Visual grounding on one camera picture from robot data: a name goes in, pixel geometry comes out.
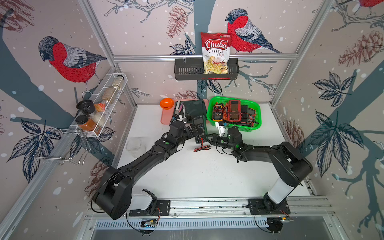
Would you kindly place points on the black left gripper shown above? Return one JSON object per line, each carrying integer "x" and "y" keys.
{"x": 189, "y": 133}

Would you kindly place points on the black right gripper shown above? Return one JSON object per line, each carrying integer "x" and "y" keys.
{"x": 214, "y": 139}

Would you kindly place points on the red taped multimeter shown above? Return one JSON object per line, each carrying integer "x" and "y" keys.
{"x": 233, "y": 111}

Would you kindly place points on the green-edged black multimeter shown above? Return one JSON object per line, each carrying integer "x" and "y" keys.
{"x": 200, "y": 125}

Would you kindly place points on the yellow multimeter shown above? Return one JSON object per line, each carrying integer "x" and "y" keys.
{"x": 218, "y": 112}

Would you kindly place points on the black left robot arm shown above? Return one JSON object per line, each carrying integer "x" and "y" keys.
{"x": 114, "y": 194}

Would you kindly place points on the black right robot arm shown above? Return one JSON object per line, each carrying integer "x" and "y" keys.
{"x": 289, "y": 163}

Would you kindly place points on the green plastic basket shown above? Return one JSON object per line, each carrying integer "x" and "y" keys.
{"x": 224, "y": 101}

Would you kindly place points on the pink cutting board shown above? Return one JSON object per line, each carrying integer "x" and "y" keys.
{"x": 167, "y": 115}

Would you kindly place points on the loose red black leads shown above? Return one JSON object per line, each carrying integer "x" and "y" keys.
{"x": 202, "y": 148}

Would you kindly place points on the dark green cloth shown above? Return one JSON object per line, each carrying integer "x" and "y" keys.
{"x": 192, "y": 109}

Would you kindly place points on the orange bowl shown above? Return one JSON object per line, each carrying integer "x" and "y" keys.
{"x": 167, "y": 103}

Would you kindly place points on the clear plastic cup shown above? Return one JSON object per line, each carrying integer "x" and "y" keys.
{"x": 134, "y": 144}

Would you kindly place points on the chuba cassava chips bag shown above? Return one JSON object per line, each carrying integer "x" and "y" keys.
{"x": 216, "y": 52}

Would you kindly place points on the amber spice jar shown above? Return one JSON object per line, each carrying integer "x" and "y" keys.
{"x": 87, "y": 124}

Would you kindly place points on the black-lid spice jar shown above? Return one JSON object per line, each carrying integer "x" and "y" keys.
{"x": 87, "y": 107}

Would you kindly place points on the black wall basket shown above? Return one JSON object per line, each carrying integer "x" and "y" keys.
{"x": 193, "y": 69}

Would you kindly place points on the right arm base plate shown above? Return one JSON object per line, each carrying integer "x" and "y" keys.
{"x": 259, "y": 206}

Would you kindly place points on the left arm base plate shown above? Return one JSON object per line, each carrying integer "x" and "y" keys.
{"x": 157, "y": 208}

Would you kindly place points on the white wire spice rack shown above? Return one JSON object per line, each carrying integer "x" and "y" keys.
{"x": 104, "y": 101}

